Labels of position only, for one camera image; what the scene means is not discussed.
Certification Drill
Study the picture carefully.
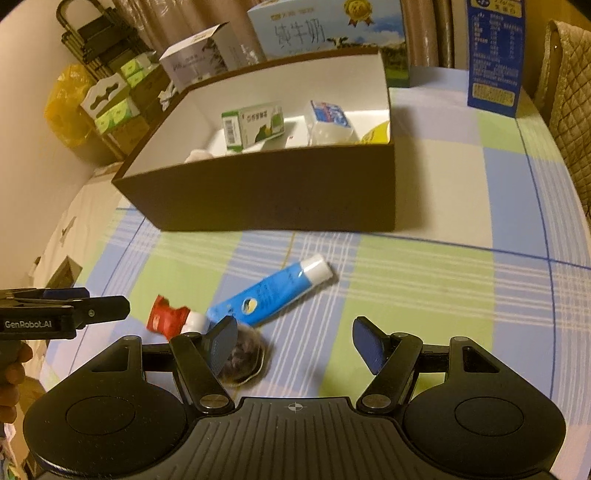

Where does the red small packet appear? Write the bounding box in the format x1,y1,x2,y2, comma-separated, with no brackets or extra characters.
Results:
146,295,211,340

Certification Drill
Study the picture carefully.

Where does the blue white tube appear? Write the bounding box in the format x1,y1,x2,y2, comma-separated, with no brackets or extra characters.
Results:
205,254,334,327

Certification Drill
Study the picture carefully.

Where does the white tissue pack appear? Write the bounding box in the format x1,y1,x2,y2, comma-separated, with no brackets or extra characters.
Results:
184,149,213,163

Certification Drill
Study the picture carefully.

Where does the yellow snack packet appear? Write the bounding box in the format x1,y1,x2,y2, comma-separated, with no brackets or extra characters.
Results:
359,121,391,144

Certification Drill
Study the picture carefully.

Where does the green medicine box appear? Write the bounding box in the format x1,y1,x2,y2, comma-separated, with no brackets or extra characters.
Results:
221,102,286,152

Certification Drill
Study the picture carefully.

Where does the blue pack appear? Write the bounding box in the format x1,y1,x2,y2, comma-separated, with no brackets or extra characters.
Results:
304,100,358,146

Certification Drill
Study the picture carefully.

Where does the white ointment box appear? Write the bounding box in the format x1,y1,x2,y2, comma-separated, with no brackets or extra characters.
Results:
243,119,297,153

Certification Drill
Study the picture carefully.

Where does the person's left hand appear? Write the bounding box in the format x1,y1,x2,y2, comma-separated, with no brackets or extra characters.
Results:
0,343,33,424

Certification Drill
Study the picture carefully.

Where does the beige embroidered bed sheet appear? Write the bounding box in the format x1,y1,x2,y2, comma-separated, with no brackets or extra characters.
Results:
29,162,122,288

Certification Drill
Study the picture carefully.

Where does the checkered tablecloth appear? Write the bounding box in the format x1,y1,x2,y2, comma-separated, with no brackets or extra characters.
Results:
38,66,591,480

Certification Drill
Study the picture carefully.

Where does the brown open cardboard box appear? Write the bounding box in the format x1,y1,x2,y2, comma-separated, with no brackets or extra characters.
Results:
113,47,396,232

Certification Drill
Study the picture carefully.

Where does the yellow plastic bag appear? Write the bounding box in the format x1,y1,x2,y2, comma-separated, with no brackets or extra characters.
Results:
44,64,93,149

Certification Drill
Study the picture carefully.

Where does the cardboard box with green tissues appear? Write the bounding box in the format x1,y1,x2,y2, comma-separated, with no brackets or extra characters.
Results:
79,52,171,160

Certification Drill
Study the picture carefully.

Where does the white appliance box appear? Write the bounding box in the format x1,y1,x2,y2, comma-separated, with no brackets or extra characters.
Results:
158,22,266,92

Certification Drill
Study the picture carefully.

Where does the light blue milk carton box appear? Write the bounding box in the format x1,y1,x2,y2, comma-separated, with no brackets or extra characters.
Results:
247,0,410,87

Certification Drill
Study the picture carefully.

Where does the quilted beige chair cover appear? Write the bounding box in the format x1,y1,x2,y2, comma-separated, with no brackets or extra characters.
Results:
534,20,590,214

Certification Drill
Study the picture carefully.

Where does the dark blue milk box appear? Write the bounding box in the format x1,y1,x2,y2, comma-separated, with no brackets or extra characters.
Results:
467,0,525,118

